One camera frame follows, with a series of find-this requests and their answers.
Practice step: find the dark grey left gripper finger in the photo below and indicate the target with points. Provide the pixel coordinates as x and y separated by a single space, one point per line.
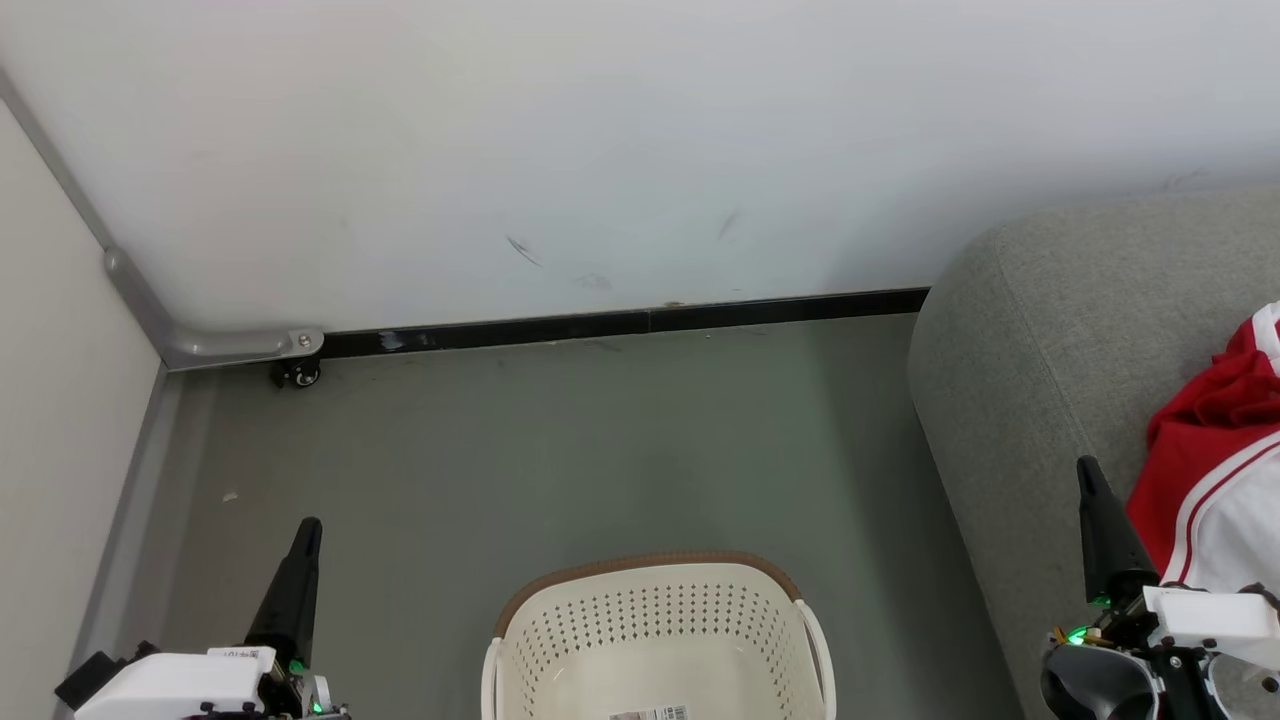
288 610

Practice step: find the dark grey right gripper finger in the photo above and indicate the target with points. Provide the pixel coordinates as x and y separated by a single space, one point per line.
1110 550

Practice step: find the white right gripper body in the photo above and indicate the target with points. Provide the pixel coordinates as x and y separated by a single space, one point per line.
1210 618

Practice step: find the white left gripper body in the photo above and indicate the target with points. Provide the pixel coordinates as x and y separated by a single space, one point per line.
170 685

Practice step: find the red white striped garment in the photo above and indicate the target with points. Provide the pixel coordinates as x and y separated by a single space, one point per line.
1240 530

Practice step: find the red jersey with numbers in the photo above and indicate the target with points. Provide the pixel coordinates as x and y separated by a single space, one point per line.
1235 395

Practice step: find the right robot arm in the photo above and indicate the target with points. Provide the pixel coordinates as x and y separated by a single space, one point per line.
1095 690

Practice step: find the grey fabric sofa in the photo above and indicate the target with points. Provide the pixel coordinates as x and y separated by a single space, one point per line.
1040 380

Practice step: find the black caster wheel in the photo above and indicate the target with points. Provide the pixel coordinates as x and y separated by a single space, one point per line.
300 373

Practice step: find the white laundry basket brown rim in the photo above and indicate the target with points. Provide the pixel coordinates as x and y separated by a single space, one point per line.
650 610

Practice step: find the white barcode label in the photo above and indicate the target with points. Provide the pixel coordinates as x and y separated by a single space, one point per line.
650 713

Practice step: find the black baseboard strip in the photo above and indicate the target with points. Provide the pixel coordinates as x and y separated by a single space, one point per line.
620 323

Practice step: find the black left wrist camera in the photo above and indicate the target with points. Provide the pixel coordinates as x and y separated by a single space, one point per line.
95 675

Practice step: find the grey partition bottom rail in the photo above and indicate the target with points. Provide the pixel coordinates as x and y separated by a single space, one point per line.
125 560

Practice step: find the silver metal frame tube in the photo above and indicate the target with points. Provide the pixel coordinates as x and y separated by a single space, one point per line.
220 346

